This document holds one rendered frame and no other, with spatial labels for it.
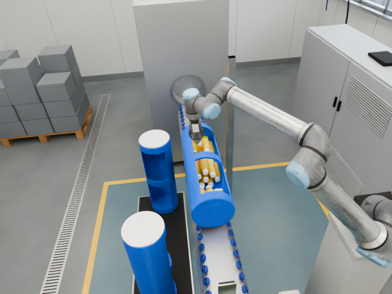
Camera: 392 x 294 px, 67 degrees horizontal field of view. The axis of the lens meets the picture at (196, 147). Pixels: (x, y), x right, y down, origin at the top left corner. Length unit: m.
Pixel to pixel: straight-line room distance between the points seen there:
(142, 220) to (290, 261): 1.60
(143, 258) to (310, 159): 1.22
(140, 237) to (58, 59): 3.39
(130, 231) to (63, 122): 3.06
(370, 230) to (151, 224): 1.23
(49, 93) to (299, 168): 3.85
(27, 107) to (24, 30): 2.17
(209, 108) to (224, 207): 0.70
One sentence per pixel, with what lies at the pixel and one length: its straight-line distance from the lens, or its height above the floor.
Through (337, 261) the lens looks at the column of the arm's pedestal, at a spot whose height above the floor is 0.87.
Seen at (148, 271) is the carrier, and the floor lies 0.76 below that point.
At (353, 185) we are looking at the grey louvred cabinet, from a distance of 3.46.
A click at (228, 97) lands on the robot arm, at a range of 1.53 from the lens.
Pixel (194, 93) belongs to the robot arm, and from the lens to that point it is 1.58.
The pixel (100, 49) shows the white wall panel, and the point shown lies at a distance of 6.37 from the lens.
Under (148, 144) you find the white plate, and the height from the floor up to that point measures 1.04.
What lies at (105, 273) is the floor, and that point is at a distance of 3.14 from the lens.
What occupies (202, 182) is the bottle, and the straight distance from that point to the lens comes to 2.24.
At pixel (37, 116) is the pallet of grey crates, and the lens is 4.86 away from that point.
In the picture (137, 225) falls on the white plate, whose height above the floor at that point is 1.04.
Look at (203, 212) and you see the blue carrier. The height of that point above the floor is 1.12.
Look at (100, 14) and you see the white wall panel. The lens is 6.18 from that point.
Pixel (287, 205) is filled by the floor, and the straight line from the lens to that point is 3.53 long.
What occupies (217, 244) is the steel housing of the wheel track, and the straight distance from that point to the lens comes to 2.01.
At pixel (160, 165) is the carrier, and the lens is 3.10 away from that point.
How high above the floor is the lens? 2.59
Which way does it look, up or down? 38 degrees down
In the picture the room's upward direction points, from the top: 4 degrees counter-clockwise
